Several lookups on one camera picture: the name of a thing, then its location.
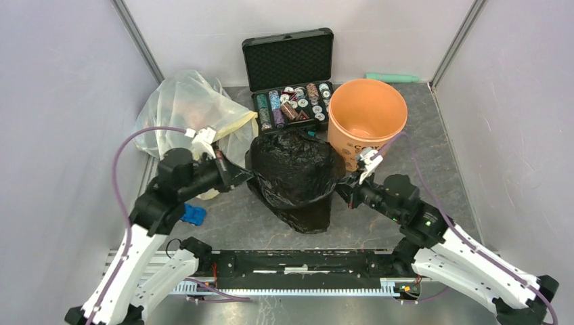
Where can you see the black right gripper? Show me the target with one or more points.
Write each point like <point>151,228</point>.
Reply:
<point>350,191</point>

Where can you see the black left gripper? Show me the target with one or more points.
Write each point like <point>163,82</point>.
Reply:
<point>230,175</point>

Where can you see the black plastic trash bag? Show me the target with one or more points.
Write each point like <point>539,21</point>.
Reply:
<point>295,175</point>

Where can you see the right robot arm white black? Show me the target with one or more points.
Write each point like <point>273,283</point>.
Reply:
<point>435,247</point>

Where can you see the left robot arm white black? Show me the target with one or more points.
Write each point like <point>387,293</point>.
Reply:
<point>121,297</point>

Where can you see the orange plastic trash bin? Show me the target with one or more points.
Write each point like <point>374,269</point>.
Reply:
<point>364,113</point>

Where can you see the blue toy car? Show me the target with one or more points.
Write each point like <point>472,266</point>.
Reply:
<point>193,215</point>

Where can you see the translucent yellow plastic bag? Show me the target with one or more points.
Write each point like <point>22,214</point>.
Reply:
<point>189,100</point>

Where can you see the mint green cylinder tool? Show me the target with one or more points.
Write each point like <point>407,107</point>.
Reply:
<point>391,78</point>

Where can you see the black poker chip case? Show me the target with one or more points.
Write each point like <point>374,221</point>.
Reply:
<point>289,78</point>

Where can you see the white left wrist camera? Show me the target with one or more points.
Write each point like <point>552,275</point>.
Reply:
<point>202,141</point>

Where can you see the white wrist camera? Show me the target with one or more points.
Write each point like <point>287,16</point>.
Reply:
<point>202,141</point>
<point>367,161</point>

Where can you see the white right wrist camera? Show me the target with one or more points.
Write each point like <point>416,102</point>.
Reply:
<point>367,161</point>

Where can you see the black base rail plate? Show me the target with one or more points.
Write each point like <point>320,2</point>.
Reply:
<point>303,269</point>

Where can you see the aluminium frame rail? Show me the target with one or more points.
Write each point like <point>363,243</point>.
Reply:
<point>138,39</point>

